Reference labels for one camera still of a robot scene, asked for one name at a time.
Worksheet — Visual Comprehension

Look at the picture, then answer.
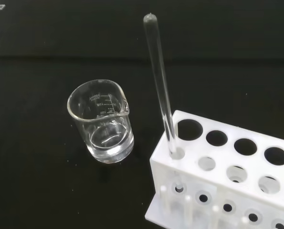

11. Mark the white test tube rack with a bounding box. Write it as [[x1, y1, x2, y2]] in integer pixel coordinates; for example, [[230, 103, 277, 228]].
[[144, 109, 284, 229]]

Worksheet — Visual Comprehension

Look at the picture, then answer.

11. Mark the clear glass beaker with water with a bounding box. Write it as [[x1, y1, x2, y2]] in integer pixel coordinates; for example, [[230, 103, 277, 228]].
[[67, 79, 135, 164]]

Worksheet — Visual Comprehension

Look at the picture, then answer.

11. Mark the black bench cloth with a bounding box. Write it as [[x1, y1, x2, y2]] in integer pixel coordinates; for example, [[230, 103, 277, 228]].
[[0, 0, 284, 229]]

